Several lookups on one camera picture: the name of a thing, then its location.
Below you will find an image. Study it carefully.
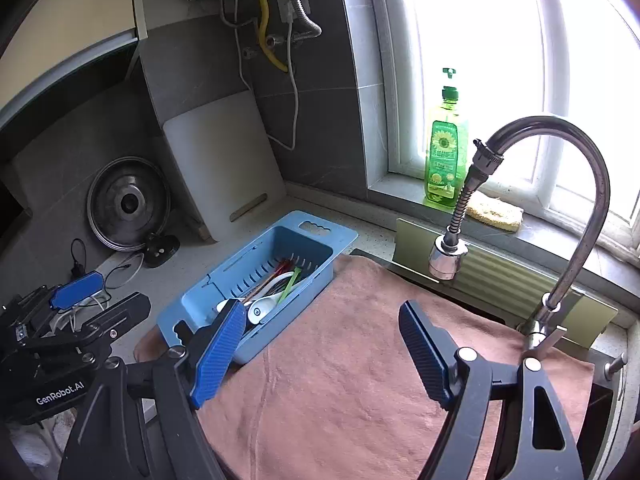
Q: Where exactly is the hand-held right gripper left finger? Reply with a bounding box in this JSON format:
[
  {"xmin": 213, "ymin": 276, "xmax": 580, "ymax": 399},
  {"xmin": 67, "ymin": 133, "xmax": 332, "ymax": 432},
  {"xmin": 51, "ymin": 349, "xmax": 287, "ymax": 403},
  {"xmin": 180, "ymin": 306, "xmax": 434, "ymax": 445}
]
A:
[{"xmin": 57, "ymin": 299, "xmax": 248, "ymax": 480}]

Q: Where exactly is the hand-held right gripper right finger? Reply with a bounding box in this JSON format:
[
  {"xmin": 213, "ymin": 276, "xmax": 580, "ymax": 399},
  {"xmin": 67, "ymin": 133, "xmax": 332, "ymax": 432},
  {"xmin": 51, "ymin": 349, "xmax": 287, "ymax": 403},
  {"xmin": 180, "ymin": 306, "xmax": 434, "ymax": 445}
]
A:
[{"xmin": 397, "ymin": 300, "xmax": 586, "ymax": 480}]

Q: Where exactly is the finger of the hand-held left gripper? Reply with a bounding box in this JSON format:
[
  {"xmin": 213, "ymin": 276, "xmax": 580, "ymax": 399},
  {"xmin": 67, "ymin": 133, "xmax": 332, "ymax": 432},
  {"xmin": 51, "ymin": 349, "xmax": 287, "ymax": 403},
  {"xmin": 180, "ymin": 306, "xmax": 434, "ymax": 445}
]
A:
[
  {"xmin": 0, "ymin": 270, "xmax": 106, "ymax": 333},
  {"xmin": 22, "ymin": 291, "xmax": 152, "ymax": 362}
]

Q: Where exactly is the green plastic utensil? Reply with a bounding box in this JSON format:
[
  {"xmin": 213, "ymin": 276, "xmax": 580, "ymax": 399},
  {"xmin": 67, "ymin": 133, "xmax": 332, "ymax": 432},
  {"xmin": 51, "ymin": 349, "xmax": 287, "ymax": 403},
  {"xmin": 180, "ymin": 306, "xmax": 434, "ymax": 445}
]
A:
[{"xmin": 276, "ymin": 267, "xmax": 304, "ymax": 305}]

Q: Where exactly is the blue plastic drain basket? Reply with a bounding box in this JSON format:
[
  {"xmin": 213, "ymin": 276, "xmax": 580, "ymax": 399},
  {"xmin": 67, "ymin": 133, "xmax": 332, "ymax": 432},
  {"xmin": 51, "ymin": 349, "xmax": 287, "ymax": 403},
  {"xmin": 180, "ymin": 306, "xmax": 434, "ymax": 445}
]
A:
[{"xmin": 156, "ymin": 210, "xmax": 360, "ymax": 367}]

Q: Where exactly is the white crumpled cloth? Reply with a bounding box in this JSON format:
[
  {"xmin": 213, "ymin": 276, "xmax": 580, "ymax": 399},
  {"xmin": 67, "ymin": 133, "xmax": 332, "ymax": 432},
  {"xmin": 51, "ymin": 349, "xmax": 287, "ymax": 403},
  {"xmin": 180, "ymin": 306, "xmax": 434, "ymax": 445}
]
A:
[{"xmin": 10, "ymin": 410, "xmax": 76, "ymax": 480}]

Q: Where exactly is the small black device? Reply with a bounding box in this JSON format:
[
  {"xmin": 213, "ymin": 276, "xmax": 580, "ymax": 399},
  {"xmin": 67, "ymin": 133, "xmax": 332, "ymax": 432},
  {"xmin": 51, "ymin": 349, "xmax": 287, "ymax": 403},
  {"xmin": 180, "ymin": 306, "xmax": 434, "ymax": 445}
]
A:
[{"xmin": 144, "ymin": 234, "xmax": 181, "ymax": 268}]

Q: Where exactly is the pink towel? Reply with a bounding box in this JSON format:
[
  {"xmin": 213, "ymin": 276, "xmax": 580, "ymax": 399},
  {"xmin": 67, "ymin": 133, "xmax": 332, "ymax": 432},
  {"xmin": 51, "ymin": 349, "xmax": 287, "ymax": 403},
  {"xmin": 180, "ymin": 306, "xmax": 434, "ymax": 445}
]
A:
[{"xmin": 135, "ymin": 254, "xmax": 596, "ymax": 480}]

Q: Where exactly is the steel pot lid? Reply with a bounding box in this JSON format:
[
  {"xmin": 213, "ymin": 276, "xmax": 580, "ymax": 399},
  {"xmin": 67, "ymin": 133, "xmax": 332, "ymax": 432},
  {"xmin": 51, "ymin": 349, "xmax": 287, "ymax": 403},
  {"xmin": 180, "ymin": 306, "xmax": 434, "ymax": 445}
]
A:
[{"xmin": 86, "ymin": 156, "xmax": 172, "ymax": 252}]

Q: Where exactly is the green ribbed splash guard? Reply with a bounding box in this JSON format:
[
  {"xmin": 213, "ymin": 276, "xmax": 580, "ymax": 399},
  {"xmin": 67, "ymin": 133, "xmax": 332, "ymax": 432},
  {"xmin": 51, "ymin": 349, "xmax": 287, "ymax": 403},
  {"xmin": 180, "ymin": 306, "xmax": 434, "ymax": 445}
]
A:
[{"xmin": 392, "ymin": 217, "xmax": 620, "ymax": 348}]

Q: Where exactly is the yellow sponge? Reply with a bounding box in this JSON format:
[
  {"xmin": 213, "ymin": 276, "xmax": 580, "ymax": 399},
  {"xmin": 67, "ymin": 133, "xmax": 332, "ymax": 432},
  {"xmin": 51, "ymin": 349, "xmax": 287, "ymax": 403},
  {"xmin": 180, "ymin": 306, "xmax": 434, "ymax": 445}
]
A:
[{"xmin": 465, "ymin": 195, "xmax": 525, "ymax": 233}]

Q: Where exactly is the white cutting board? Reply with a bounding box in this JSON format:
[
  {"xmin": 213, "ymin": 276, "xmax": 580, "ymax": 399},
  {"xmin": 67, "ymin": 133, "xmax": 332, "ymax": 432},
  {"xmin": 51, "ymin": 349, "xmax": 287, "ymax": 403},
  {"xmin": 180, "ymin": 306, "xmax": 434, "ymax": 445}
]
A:
[{"xmin": 162, "ymin": 91, "xmax": 287, "ymax": 243}]

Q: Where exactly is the green dish soap bottle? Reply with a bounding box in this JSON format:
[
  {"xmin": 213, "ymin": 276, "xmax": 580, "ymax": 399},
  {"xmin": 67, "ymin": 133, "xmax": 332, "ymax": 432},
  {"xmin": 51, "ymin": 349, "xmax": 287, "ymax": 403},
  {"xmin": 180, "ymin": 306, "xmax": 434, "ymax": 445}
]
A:
[{"xmin": 424, "ymin": 67, "xmax": 471, "ymax": 206}]

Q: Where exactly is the chrome kitchen faucet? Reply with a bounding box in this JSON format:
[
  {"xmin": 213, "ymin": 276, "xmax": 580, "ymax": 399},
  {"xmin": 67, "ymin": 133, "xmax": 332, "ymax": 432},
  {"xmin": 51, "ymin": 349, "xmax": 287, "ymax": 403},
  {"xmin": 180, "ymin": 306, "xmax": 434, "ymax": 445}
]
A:
[{"xmin": 427, "ymin": 115, "xmax": 612, "ymax": 356}]

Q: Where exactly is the white framed window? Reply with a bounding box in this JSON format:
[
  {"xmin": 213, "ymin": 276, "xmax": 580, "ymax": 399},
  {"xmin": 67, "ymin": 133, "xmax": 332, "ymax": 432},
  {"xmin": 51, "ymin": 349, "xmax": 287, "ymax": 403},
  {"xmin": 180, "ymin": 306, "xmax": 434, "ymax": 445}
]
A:
[{"xmin": 365, "ymin": 0, "xmax": 640, "ymax": 261}]

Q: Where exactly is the charger with tangled cables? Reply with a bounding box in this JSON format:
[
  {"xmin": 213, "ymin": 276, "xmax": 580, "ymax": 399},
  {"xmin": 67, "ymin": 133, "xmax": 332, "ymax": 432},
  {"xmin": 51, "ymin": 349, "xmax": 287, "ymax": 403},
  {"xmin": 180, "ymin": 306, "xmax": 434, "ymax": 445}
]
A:
[{"xmin": 70, "ymin": 237, "xmax": 146, "ymax": 311}]

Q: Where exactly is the white power cable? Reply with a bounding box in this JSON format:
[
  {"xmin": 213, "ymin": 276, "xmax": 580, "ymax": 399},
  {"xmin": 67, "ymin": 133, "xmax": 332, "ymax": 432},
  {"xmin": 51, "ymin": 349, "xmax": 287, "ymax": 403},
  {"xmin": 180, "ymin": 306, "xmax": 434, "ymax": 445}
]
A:
[{"xmin": 235, "ymin": 25, "xmax": 301, "ymax": 153}]

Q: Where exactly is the wall power socket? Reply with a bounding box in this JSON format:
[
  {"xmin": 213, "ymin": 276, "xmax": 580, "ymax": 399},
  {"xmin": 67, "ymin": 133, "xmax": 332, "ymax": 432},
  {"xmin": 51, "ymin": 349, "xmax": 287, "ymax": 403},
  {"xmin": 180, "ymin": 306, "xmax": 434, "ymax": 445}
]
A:
[{"xmin": 276, "ymin": 0, "xmax": 311, "ymax": 23}]

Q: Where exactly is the flexible metal water hose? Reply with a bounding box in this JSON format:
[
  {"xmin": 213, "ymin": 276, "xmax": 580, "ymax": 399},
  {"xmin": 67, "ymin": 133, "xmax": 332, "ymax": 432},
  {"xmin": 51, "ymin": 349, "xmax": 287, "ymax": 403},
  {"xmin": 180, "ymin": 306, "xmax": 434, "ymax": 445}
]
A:
[{"xmin": 282, "ymin": 0, "xmax": 323, "ymax": 41}]

